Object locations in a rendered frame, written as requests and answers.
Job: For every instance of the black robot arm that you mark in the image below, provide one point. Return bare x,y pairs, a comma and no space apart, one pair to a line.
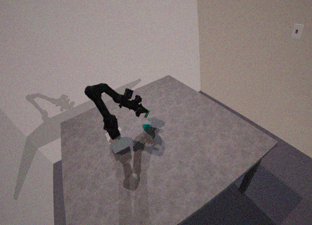
110,121

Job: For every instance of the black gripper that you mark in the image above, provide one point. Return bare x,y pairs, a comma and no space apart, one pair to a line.
139,109

